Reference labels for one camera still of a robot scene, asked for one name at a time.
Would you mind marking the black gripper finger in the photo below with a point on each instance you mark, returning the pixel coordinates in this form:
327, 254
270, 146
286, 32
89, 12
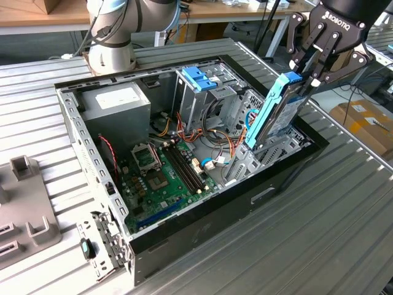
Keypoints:
318, 30
330, 46

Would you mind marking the hard disk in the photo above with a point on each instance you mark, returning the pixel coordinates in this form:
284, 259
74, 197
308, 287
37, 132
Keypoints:
277, 113

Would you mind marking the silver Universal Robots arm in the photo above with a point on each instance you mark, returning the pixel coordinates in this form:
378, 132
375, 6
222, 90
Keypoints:
113, 27

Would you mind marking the grey metal disk bay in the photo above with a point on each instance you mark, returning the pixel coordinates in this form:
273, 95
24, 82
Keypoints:
250, 164

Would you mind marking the black tripod stand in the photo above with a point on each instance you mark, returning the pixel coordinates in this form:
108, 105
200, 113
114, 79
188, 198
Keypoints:
267, 26

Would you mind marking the black office chair base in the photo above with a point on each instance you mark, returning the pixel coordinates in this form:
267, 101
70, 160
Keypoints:
242, 27

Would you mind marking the cardboard box with white label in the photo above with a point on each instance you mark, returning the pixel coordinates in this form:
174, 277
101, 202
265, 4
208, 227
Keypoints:
362, 129

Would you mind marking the wooden top desk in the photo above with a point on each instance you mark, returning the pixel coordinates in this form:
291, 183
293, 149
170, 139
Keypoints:
221, 11
46, 17

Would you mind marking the brown cardboard box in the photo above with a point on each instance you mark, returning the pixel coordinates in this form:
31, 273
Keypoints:
212, 32
58, 5

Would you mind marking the grey metal drive cage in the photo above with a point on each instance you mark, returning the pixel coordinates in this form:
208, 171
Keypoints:
196, 104

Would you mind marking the cream board connector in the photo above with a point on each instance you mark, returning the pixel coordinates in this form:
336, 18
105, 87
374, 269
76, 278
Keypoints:
196, 166

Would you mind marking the black RAM slot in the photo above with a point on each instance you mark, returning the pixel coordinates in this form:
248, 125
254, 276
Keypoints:
186, 167
190, 166
179, 171
183, 169

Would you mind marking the open black PC case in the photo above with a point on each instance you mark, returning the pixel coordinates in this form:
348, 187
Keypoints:
215, 227

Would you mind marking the green motherboard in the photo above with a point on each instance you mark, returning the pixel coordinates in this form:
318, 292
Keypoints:
172, 196

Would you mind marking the grey power supply unit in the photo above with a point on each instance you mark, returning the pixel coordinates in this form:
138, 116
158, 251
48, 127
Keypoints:
116, 123

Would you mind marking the blue expansion slot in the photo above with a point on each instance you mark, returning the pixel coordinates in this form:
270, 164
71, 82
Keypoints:
159, 214

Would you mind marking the grey parts rack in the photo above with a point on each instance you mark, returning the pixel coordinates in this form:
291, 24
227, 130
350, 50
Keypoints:
24, 209

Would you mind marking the blue plastic bay bracket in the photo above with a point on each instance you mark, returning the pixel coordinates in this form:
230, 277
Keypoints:
196, 78

